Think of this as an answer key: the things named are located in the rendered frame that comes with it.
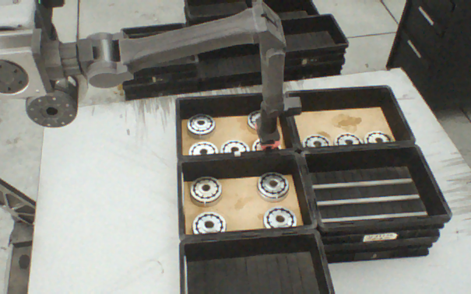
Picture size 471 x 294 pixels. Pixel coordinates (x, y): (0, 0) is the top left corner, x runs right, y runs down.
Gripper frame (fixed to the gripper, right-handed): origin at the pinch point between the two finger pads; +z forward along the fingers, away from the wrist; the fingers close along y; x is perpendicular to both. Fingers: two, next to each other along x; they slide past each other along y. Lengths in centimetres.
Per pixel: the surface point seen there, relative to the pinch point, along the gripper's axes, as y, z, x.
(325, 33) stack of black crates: 113, 38, -64
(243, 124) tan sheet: 16.1, 4.1, 4.7
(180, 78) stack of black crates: 88, 38, 23
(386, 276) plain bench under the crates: -46, 17, -29
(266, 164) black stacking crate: -9.6, -1.9, 2.2
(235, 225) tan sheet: -27.6, 4.0, 16.1
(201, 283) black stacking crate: -45, 4, 29
